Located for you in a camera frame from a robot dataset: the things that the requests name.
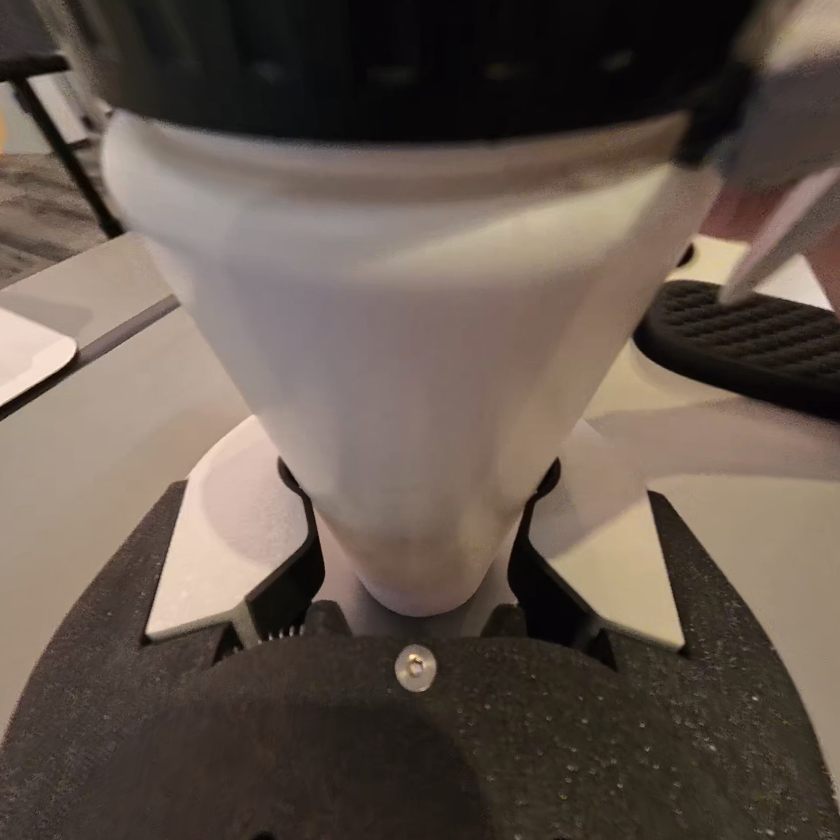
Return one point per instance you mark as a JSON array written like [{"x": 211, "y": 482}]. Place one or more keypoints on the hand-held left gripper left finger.
[{"x": 223, "y": 544}]

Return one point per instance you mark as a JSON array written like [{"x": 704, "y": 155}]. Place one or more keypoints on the white stand base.
[{"x": 26, "y": 354}]

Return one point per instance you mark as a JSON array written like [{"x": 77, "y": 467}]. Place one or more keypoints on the white plastic bottle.
[{"x": 407, "y": 328}]

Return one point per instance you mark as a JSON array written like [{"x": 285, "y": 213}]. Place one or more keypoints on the person's right hand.
[{"x": 741, "y": 213}]

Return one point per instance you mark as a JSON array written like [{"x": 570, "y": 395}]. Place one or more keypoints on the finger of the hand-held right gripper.
[{"x": 787, "y": 118}]

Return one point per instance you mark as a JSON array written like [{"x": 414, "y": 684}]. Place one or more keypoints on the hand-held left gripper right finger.
[{"x": 610, "y": 564}]

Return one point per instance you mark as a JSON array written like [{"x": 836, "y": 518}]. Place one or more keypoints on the black bottle lid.
[{"x": 420, "y": 65}]

